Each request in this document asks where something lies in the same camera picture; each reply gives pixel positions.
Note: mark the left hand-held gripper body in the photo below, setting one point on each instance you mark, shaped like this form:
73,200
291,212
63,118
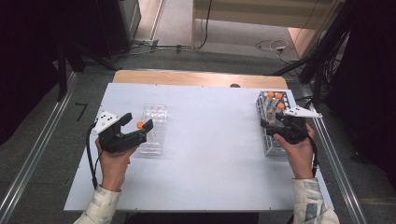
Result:
115,141

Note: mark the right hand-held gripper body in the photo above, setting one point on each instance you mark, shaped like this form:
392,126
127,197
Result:
294,132

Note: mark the clear plastic tube rack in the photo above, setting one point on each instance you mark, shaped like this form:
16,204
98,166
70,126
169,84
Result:
157,112

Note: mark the person's left hand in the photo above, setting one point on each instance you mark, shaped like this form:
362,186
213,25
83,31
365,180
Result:
113,168

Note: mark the person's right hand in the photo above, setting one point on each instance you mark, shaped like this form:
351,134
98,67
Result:
300,158

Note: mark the white table board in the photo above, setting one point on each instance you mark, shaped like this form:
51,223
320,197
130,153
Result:
211,155

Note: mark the wooden table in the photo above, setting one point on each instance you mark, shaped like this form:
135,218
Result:
193,78

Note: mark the grey power strip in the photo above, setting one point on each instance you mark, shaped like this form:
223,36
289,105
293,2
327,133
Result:
144,42

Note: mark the dark curtain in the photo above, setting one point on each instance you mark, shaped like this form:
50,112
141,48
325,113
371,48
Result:
370,77
25,62

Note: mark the black cabinet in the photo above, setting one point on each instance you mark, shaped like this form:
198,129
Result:
112,25

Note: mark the light wooden furniture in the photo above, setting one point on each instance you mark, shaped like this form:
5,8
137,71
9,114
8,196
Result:
249,12

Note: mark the aluminium floor rail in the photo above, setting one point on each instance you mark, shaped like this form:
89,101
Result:
330,152
37,149

